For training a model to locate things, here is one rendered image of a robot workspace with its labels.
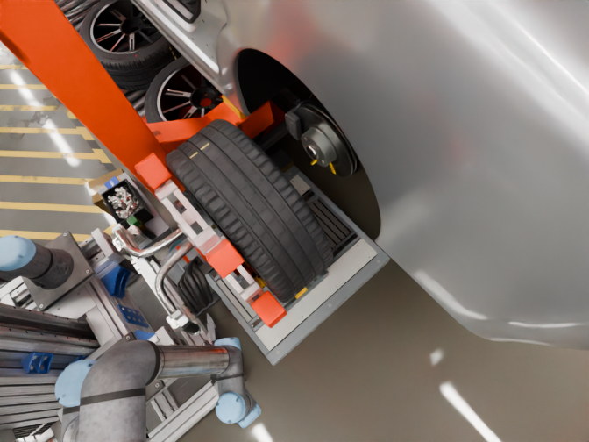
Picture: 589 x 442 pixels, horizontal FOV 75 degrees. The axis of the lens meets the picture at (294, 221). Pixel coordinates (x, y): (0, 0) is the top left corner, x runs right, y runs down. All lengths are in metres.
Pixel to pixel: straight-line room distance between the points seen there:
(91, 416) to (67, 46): 0.92
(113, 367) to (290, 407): 1.38
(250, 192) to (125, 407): 0.58
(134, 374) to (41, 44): 0.85
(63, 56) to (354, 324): 1.69
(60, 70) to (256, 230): 0.70
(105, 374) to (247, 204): 0.53
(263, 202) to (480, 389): 1.54
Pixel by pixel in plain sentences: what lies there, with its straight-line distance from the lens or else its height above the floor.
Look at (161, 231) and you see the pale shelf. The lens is 1.94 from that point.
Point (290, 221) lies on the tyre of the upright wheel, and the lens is 1.09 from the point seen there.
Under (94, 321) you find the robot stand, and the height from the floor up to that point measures 0.73.
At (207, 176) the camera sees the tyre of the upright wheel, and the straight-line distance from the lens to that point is 1.11.
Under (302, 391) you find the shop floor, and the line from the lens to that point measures 2.10.
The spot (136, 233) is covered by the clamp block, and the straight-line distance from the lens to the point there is 1.39.
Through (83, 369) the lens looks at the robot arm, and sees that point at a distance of 1.25.
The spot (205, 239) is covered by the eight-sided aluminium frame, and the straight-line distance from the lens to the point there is 1.09.
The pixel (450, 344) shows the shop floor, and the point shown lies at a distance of 2.19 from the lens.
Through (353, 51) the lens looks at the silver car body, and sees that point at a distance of 0.81.
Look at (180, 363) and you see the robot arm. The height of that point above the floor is 1.19.
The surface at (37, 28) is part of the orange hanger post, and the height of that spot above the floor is 1.47.
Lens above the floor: 2.10
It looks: 67 degrees down
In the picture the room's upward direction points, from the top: 14 degrees counter-clockwise
